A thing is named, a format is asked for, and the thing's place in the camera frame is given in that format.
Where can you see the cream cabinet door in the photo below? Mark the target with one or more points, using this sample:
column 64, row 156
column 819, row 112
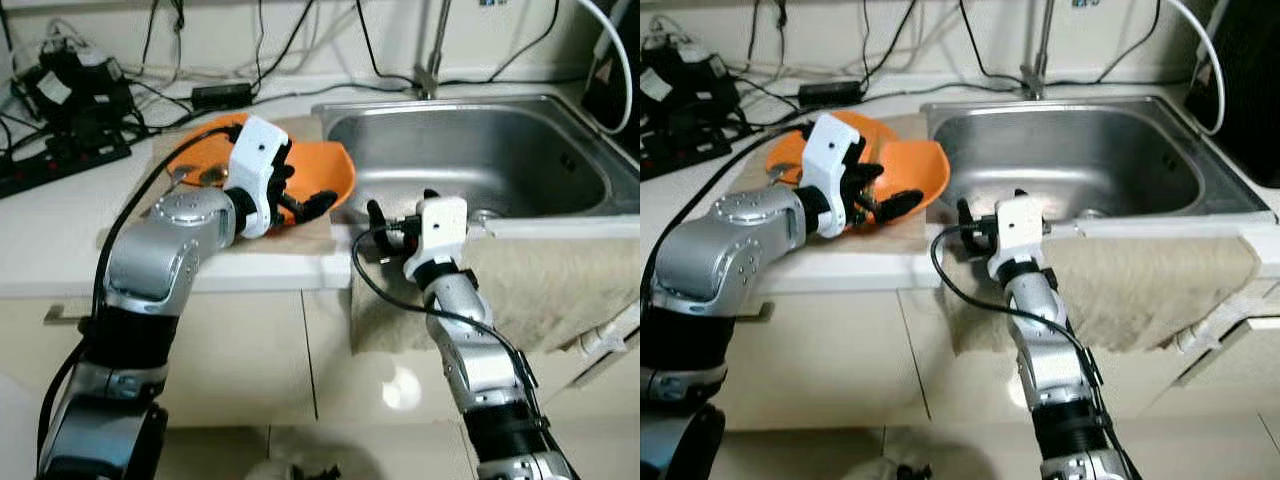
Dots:
column 230, row 350
column 820, row 360
column 350, row 380
column 950, row 385

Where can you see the black kitchen appliance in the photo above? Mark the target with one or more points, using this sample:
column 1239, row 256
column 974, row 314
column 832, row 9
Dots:
column 1250, row 90
column 603, row 80

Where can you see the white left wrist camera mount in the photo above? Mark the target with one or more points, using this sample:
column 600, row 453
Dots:
column 830, row 160
column 255, row 165

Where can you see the stainless steel sink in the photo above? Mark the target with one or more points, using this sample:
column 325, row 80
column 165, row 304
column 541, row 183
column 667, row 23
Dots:
column 1080, row 150
column 480, row 150

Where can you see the cream drawer front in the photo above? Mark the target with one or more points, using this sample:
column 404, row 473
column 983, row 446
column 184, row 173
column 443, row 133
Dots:
column 1230, row 380
column 610, row 385

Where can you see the black power strip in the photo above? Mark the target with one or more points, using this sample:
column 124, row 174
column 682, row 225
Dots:
column 60, row 165
column 690, row 155

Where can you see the orange plastic bowl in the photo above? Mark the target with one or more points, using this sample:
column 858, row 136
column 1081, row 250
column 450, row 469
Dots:
column 920, row 170
column 325, row 170

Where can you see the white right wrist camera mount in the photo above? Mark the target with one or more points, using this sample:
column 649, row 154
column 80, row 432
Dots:
column 440, row 230
column 1018, row 230

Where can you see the black power adapter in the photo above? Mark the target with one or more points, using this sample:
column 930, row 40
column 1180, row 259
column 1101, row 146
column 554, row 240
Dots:
column 830, row 94
column 220, row 96

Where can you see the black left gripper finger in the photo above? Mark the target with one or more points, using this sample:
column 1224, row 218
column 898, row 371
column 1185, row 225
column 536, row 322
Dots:
column 318, row 205
column 900, row 205

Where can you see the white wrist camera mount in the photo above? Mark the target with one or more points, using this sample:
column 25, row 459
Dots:
column 255, row 165
column 440, row 230
column 830, row 160
column 1018, row 230

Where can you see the black charging device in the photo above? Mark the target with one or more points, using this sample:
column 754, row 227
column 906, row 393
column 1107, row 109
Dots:
column 85, row 100
column 690, row 90

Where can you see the metal faucet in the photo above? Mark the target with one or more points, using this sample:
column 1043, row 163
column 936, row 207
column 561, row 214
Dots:
column 437, row 40
column 1042, row 40

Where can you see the dark robot foot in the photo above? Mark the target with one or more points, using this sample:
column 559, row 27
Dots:
column 915, row 472
column 320, row 472

